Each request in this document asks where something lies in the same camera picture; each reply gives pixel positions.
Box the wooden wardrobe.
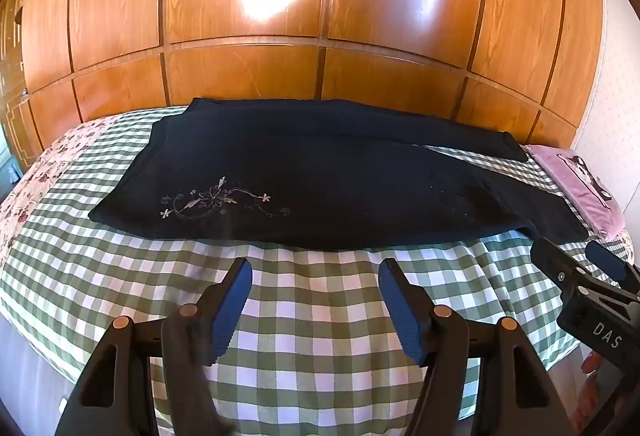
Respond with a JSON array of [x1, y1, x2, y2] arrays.
[[20, 0, 603, 167]]

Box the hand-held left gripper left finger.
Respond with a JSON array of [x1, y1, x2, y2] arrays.
[[54, 257, 254, 436]]

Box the wooden inlaid door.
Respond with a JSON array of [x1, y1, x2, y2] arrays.
[[0, 0, 32, 177]]

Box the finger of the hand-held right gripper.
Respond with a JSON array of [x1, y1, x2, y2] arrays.
[[531, 237, 593, 303], [585, 241, 640, 303]]

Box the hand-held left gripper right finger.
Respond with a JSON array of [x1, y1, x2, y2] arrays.
[[378, 257, 581, 436]]

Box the pink printed pillow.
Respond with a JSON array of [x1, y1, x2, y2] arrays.
[[522, 143, 626, 241]]

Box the black embroidered pants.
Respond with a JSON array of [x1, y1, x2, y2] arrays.
[[88, 98, 590, 253]]

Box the pink floral bedsheet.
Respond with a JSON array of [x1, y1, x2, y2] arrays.
[[0, 113, 128, 244]]

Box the person's right hand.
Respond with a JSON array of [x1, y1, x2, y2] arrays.
[[575, 350, 610, 423]]

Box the green checkered blanket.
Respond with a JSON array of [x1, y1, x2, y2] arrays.
[[0, 106, 632, 436]]

